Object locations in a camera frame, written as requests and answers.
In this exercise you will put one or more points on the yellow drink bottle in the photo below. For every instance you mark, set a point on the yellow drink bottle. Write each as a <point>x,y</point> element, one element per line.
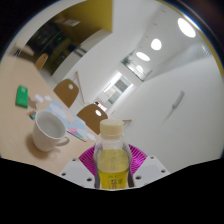
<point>112,160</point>

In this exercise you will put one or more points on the grey wall lamp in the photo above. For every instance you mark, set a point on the grey wall lamp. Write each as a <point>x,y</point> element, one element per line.
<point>175,106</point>

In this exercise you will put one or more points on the dark shop shelf unit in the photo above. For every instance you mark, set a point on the dark shop shelf unit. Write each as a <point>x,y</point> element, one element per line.
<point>50,43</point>

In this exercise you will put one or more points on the white ceramic mug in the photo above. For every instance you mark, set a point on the white ceramic mug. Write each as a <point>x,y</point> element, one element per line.
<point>48,131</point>

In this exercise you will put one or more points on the wooden stair handrail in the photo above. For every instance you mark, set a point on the wooden stair handrail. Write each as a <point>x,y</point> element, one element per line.
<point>127,121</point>
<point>80,86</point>

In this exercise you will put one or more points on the brown wooden chair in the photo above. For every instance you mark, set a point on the brown wooden chair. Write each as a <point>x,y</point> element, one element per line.
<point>90,118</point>
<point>66,92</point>

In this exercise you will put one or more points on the small green box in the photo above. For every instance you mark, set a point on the small green box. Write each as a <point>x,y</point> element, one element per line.
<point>22,96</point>

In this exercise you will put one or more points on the round ceiling lights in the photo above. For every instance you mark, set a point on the round ceiling lights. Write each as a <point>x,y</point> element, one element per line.
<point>156,44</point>

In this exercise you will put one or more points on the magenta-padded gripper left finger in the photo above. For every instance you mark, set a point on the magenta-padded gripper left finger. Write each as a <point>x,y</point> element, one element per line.
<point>77,171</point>

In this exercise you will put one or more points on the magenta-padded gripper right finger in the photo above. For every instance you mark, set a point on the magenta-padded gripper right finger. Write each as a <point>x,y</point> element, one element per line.
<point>150,170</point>

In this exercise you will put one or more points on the small light wooden chair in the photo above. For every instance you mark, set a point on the small light wooden chair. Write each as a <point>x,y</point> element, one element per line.
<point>41,61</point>

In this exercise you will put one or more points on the small colourful card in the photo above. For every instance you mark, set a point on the small colourful card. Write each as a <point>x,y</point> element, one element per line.
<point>31,114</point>

